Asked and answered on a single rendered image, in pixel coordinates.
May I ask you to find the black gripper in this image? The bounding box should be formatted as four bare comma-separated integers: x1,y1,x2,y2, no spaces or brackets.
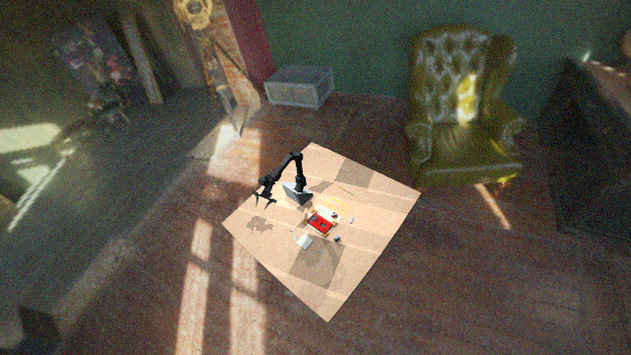
252,187,277,210

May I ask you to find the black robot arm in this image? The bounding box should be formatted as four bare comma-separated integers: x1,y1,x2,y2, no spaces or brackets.
258,150,307,199

